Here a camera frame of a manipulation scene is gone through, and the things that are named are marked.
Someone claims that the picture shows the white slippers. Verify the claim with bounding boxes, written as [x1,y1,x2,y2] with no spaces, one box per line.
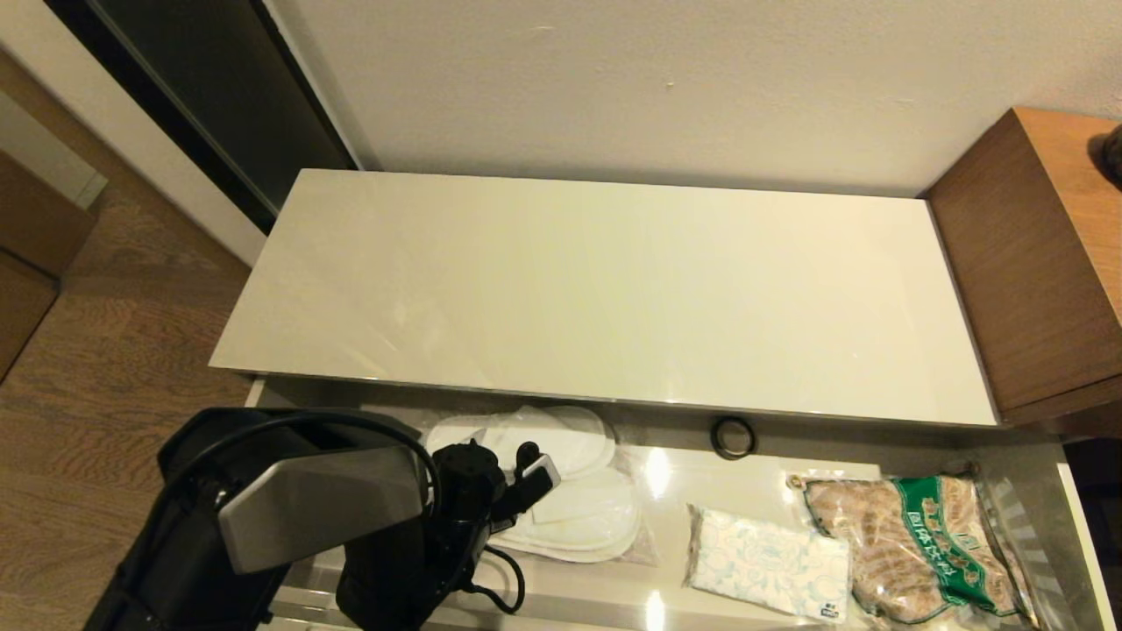
[486,469,657,566]
[425,403,618,479]

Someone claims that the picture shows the beige glossy drawer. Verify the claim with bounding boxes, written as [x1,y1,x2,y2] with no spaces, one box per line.
[245,377,1114,631]

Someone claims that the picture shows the white blue-floral tissue pack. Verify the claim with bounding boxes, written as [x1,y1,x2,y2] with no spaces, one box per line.
[682,504,851,625]

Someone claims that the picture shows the green brown snack bag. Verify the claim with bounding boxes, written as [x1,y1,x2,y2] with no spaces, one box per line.
[786,471,1053,628]

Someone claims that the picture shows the dark sliding door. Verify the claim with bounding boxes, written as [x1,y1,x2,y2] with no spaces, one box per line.
[48,0,360,236]

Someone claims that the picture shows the brown wooden furniture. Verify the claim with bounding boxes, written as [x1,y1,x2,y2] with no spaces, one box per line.
[0,149,99,383]

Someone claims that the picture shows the brown wooden side cabinet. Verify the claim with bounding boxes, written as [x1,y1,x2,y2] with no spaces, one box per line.
[922,107,1122,429]

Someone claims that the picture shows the dark round object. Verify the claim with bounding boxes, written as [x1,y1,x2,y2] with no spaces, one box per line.
[1097,123,1122,190]

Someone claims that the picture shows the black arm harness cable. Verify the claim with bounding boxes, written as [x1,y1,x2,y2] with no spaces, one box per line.
[187,409,439,520]

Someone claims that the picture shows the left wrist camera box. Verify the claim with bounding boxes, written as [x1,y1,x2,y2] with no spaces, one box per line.
[507,443,563,520]

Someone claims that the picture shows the black looping wrist cable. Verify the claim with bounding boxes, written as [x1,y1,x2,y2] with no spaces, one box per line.
[463,545,527,615]

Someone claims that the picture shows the black ring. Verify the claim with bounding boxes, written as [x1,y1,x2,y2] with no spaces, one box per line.
[708,416,756,461]

